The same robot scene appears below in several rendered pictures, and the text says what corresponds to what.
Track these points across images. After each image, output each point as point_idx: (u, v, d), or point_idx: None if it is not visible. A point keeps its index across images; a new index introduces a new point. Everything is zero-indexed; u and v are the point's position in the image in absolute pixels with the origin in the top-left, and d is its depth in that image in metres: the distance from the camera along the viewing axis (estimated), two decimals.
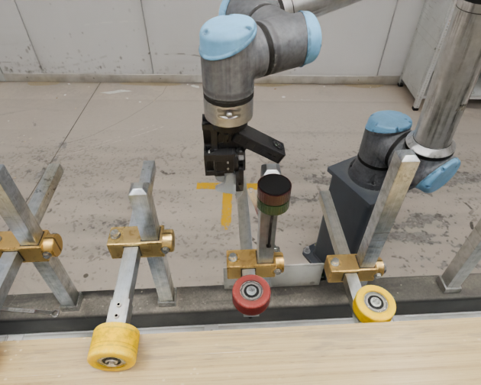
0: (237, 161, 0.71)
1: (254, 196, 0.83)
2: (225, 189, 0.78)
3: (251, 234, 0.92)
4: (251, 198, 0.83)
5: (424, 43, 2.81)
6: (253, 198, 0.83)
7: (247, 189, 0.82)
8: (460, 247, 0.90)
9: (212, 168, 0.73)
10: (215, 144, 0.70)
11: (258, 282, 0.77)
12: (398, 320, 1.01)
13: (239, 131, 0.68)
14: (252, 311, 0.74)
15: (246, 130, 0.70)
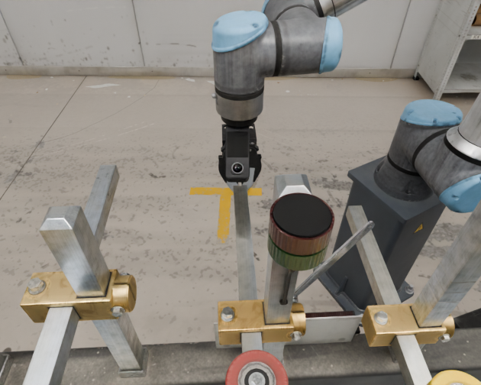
0: (223, 150, 0.74)
1: (364, 234, 0.56)
2: None
3: (255, 273, 0.63)
4: (360, 232, 0.56)
5: (445, 30, 2.51)
6: (362, 234, 0.56)
7: (370, 221, 0.56)
8: None
9: None
10: None
11: (267, 364, 0.47)
12: None
13: (227, 124, 0.70)
14: None
15: (237, 133, 0.69)
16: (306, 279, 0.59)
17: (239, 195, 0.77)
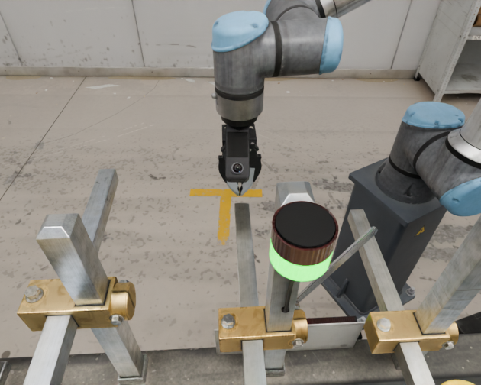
0: (223, 150, 0.74)
1: (367, 240, 0.55)
2: None
3: (258, 302, 0.59)
4: (363, 238, 0.55)
5: (446, 30, 2.51)
6: (364, 241, 0.55)
7: (373, 228, 0.55)
8: None
9: None
10: None
11: None
12: None
13: (227, 124, 0.70)
14: None
15: (237, 133, 0.69)
16: (308, 285, 0.59)
17: (240, 215, 0.73)
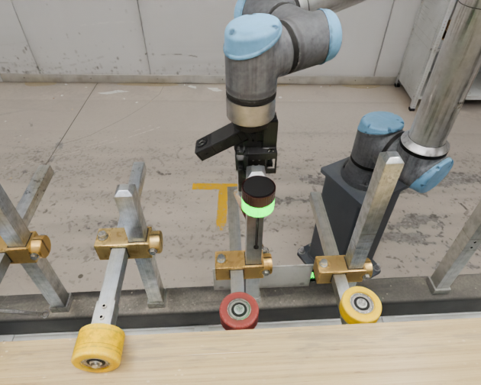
0: None
1: (240, 198, 0.83)
2: None
3: (241, 248, 0.90)
4: (237, 200, 0.83)
5: (420, 43, 2.81)
6: (240, 200, 0.83)
7: (234, 192, 0.83)
8: (449, 249, 0.91)
9: None
10: None
11: (246, 299, 0.74)
12: (388, 321, 1.01)
13: None
14: None
15: (232, 127, 0.70)
16: None
17: (231, 194, 1.03)
